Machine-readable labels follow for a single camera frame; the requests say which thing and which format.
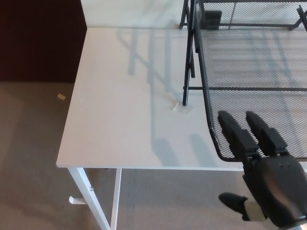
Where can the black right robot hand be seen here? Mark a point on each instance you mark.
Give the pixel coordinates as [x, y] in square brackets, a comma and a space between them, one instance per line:
[275, 182]

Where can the black mesh file tray layer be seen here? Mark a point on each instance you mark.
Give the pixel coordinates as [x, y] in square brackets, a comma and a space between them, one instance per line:
[239, 72]

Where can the clear tape piece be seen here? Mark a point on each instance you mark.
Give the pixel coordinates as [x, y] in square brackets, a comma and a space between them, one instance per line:
[183, 108]

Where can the black mesh pen holder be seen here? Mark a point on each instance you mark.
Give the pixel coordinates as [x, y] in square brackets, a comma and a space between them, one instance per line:
[211, 20]

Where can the yellow paper scrap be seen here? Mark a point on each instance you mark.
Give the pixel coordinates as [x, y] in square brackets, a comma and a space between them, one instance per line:
[61, 96]

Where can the dark brown cabinet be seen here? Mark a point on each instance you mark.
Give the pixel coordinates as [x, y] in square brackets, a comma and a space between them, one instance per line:
[36, 38]

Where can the white table leg frame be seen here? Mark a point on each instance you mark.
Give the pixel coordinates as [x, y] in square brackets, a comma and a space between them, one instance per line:
[84, 187]

